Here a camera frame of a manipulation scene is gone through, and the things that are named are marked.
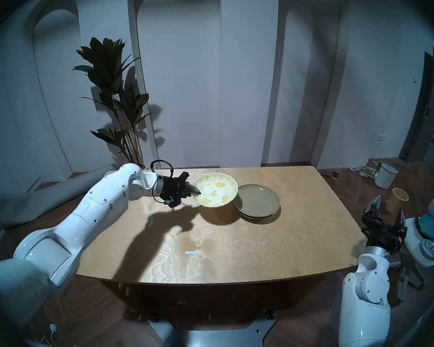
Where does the grey door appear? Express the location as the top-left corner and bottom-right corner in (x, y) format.
(399, 48), (434, 163)

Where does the white striped round object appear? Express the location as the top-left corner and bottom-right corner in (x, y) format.
(419, 239), (434, 260)

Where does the yellow floral ceramic plate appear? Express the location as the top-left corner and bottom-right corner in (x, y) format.
(192, 172), (238, 208)

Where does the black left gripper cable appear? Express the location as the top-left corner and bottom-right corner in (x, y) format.
(150, 159), (174, 179)

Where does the olive green plate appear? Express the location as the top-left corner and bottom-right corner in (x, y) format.
(233, 184), (281, 218)

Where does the white bucket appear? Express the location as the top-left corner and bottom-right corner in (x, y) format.
(375, 162), (399, 189)

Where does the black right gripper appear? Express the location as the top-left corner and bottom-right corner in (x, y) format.
(361, 194), (407, 256)

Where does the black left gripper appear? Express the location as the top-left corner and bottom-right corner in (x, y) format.
(159, 172), (202, 208)

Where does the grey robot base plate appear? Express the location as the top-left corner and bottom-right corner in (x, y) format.
(146, 308), (278, 347)

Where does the tall dark green plant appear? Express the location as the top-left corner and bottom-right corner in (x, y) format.
(72, 37), (152, 166)

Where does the teal round object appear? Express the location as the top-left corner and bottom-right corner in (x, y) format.
(416, 214), (434, 240)

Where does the white swivel stool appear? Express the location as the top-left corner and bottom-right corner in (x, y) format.
(387, 217), (434, 303)

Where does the tan paper cup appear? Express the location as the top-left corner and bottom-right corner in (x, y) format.
(386, 188), (409, 215)

